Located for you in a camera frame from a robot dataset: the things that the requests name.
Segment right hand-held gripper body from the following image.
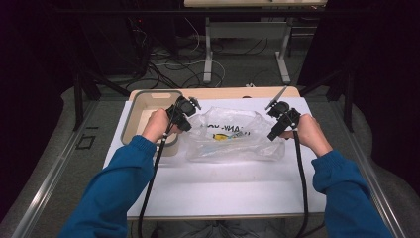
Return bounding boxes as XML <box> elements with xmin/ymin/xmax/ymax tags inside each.
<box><xmin>264</xmin><ymin>86</ymin><xmax>302</xmax><ymax>131</ymax></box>

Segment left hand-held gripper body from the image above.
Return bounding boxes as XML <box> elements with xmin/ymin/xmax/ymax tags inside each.
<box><xmin>165</xmin><ymin>95</ymin><xmax>203</xmax><ymax>126</ymax></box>

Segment clear plastic bag yellow face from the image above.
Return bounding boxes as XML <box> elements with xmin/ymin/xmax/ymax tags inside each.
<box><xmin>182</xmin><ymin>106</ymin><xmax>287</xmax><ymax>164</ymax></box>

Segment beige basket with grey rim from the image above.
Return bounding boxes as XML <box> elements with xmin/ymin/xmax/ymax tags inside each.
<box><xmin>120</xmin><ymin>89</ymin><xmax>184</xmax><ymax>159</ymax></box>

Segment person's left hand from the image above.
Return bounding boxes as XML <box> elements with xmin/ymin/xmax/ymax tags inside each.
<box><xmin>142</xmin><ymin>107</ymin><xmax>183</xmax><ymax>144</ymax></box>

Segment person's right hand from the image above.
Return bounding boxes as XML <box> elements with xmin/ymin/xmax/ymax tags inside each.
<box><xmin>280</xmin><ymin>113</ymin><xmax>334</xmax><ymax>159</ymax></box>

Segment black metal stand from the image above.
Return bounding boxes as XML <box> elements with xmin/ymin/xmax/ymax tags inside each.
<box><xmin>298</xmin><ymin>63</ymin><xmax>357</xmax><ymax>133</ymax></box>
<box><xmin>71</xmin><ymin>63</ymin><xmax>131</xmax><ymax>132</ymax></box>

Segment white table sheet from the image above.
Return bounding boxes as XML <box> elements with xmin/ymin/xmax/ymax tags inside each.
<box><xmin>102</xmin><ymin>97</ymin><xmax>328</xmax><ymax>219</ymax></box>

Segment wooden desk with metal legs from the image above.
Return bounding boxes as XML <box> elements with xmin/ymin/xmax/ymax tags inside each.
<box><xmin>182</xmin><ymin>0</ymin><xmax>329</xmax><ymax>85</ymax></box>

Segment person's grey trousers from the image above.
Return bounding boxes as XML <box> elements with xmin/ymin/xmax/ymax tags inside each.
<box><xmin>155</xmin><ymin>219</ymin><xmax>289</xmax><ymax>238</ymax></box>

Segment tangle of floor cables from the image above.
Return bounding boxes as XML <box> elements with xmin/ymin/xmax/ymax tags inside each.
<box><xmin>125</xmin><ymin>16</ymin><xmax>269</xmax><ymax>90</ymax></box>

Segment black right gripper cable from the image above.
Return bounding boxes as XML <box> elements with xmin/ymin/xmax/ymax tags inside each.
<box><xmin>291</xmin><ymin>128</ymin><xmax>310</xmax><ymax>238</ymax></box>

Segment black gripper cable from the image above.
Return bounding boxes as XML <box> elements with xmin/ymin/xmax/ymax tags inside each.
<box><xmin>137</xmin><ymin>108</ymin><xmax>173</xmax><ymax>238</ymax></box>
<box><xmin>291</xmin><ymin>128</ymin><xmax>310</xmax><ymax>238</ymax></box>

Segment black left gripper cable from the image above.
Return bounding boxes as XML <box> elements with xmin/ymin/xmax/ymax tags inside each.
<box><xmin>137</xmin><ymin>108</ymin><xmax>173</xmax><ymax>238</ymax></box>

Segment aluminium floor rail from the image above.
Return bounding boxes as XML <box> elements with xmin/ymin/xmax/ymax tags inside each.
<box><xmin>9</xmin><ymin>98</ymin><xmax>100</xmax><ymax>238</ymax></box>
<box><xmin>330</xmin><ymin>98</ymin><xmax>408</xmax><ymax>238</ymax></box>

